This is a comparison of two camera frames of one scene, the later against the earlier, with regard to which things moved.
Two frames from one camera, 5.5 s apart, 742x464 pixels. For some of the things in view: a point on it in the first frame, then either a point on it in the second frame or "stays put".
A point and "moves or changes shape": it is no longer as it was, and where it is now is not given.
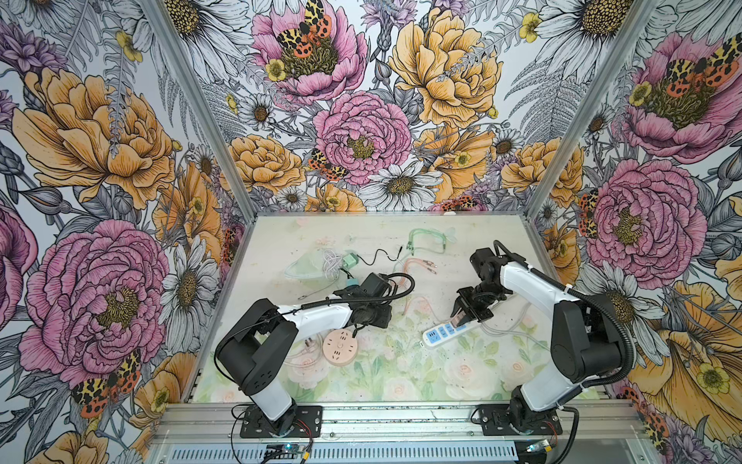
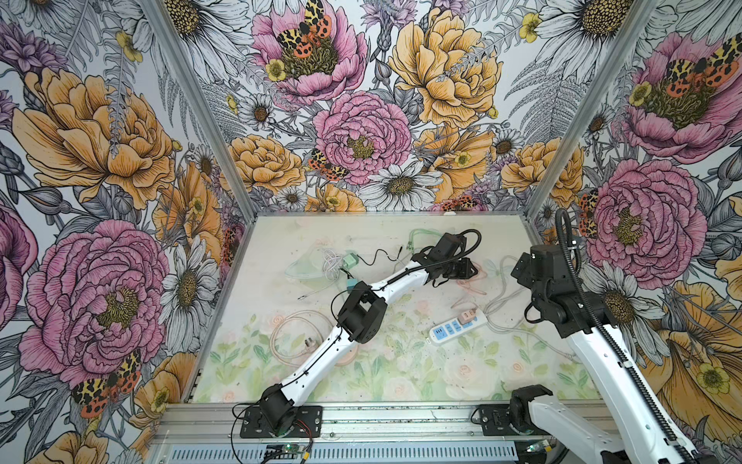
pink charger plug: x=458 y=317 moves or changes shape
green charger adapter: x=350 y=260 stays put
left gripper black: x=385 y=316 -> x=466 y=272
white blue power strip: x=445 y=333 stays put
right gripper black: x=463 y=301 -> x=523 y=270
